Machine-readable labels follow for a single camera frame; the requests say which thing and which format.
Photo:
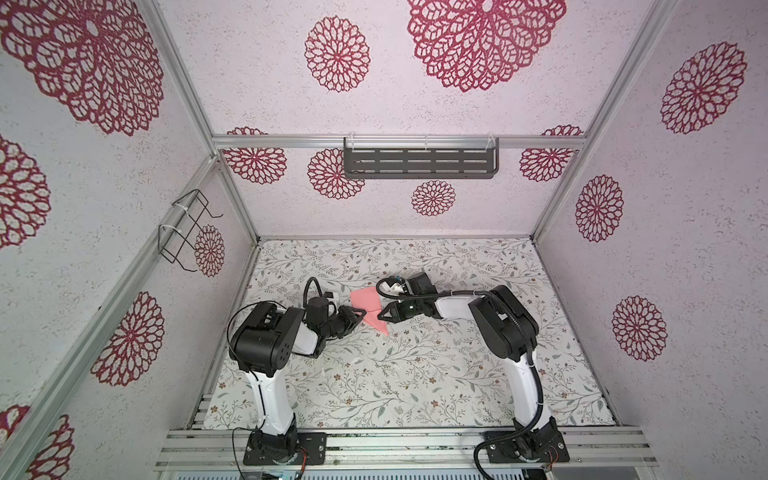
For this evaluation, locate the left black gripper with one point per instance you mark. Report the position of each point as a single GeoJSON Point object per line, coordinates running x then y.
{"type": "Point", "coordinates": [344, 312]}

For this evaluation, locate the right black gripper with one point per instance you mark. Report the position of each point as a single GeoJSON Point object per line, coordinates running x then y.
{"type": "Point", "coordinates": [395, 312]}

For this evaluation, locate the pink square paper sheet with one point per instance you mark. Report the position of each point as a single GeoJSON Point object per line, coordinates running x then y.
{"type": "Point", "coordinates": [368, 299]}

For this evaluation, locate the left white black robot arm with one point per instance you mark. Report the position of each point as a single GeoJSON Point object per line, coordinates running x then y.
{"type": "Point", "coordinates": [270, 335]}

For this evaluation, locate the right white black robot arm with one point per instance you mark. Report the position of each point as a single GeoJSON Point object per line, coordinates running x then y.
{"type": "Point", "coordinates": [506, 326]}

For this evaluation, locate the right wrist camera with cable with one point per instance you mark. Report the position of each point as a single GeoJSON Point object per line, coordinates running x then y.
{"type": "Point", "coordinates": [417, 287]}

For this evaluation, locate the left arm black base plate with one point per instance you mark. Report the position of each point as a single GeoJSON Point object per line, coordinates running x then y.
{"type": "Point", "coordinates": [292, 448]}

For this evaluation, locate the dark grey slotted wall shelf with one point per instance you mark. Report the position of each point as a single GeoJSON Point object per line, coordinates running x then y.
{"type": "Point", "coordinates": [425, 163]}

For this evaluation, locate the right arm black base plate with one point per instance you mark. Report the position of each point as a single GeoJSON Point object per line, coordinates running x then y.
{"type": "Point", "coordinates": [530, 448]}

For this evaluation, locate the black wire wall rack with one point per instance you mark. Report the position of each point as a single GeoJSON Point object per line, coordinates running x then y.
{"type": "Point", "coordinates": [193, 242]}

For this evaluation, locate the aluminium front rail base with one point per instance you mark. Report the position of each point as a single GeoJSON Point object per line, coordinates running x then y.
{"type": "Point", "coordinates": [402, 448]}

